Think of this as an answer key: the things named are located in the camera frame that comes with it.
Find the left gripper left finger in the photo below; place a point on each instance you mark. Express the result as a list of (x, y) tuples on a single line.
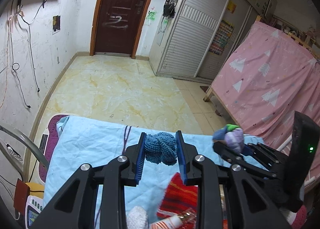
[(136, 157)]

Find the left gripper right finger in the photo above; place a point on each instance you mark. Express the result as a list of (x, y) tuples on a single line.
[(185, 155)]

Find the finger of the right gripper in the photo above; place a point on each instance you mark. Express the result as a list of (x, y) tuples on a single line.
[(228, 154), (260, 152)]

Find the purple knitted doll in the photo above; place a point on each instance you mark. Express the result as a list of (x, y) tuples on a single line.
[(232, 136)]

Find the blue knitted ball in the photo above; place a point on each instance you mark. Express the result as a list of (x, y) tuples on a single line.
[(161, 148)]

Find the red hello kitty bag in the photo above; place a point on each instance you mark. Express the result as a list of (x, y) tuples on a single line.
[(177, 198)]

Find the red white tube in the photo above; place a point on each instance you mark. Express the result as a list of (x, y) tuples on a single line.
[(173, 222)]

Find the white metal chair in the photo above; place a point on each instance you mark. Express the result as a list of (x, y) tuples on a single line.
[(300, 159)]

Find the light blue bed sheet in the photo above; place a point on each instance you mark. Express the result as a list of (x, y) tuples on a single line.
[(88, 141)]

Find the white fluffy glove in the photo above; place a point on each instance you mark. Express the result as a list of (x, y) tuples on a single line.
[(137, 218)]

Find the pink tree-print curtain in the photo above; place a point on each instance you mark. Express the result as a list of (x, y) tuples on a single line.
[(265, 81)]

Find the purple foot mat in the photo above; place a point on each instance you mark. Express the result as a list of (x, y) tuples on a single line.
[(48, 143)]

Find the brown box on floor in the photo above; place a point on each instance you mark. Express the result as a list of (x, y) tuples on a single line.
[(22, 191)]

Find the white louvered wardrobe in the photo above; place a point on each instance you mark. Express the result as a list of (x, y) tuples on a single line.
[(181, 46)]

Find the dark brown door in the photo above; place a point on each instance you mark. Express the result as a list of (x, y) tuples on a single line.
[(117, 26)]

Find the colourful wall chart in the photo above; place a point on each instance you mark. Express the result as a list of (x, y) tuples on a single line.
[(222, 37)]

